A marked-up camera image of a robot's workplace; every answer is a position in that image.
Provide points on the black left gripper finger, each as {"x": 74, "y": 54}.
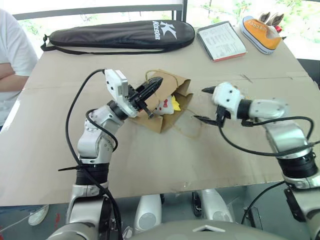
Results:
{"x": 151, "y": 93}
{"x": 155, "y": 80}

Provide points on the white printed booklet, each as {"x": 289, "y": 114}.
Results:
{"x": 221, "y": 41}

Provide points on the brown paper bag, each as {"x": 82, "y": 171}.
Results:
{"x": 172, "y": 81}

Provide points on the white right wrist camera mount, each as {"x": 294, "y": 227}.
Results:
{"x": 226, "y": 96}

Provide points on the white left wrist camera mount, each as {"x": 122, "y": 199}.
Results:
{"x": 113, "y": 83}

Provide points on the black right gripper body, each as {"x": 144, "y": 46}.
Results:
{"x": 221, "y": 113}

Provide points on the white chicken plush toy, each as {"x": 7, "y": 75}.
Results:
{"x": 165, "y": 106}

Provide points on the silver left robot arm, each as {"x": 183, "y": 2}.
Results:
{"x": 90, "y": 142}

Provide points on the orange canvas sneaker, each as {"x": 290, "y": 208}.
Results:
{"x": 271, "y": 37}

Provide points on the black racket bag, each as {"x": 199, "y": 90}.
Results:
{"x": 112, "y": 35}

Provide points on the person's bare forearm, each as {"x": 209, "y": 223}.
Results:
{"x": 11, "y": 81}

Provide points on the grey robot torso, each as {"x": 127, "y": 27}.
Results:
{"x": 175, "y": 232}

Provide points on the brown cardboard sheet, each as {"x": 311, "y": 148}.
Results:
{"x": 150, "y": 162}

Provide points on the person in white shirt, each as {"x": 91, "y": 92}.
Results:
{"x": 12, "y": 42}

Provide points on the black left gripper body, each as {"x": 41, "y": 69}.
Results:
{"x": 136, "y": 97}

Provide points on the white robot leg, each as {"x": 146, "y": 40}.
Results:
{"x": 215, "y": 205}
{"x": 148, "y": 212}

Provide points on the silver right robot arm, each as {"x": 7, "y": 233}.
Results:
{"x": 271, "y": 108}

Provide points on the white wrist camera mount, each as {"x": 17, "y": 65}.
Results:
{"x": 226, "y": 96}
{"x": 113, "y": 83}

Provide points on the grey window railing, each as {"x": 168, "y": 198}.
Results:
{"x": 100, "y": 10}

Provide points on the white sneaker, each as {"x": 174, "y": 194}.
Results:
{"x": 38, "y": 215}

